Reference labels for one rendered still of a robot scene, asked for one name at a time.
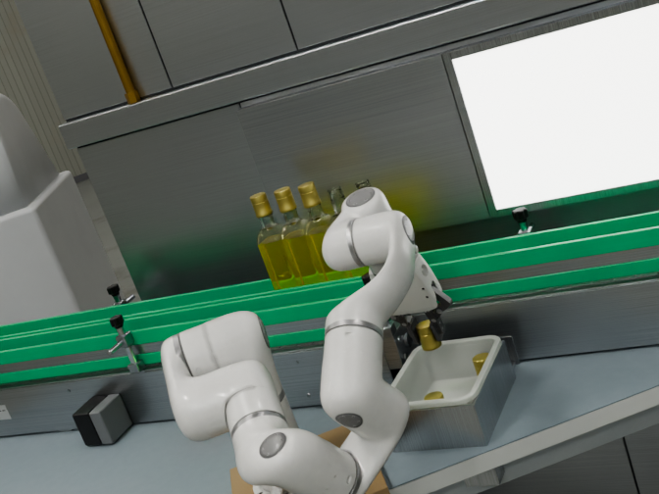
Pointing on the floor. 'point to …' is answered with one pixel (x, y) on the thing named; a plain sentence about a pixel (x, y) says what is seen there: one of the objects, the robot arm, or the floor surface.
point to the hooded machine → (44, 233)
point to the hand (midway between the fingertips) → (426, 328)
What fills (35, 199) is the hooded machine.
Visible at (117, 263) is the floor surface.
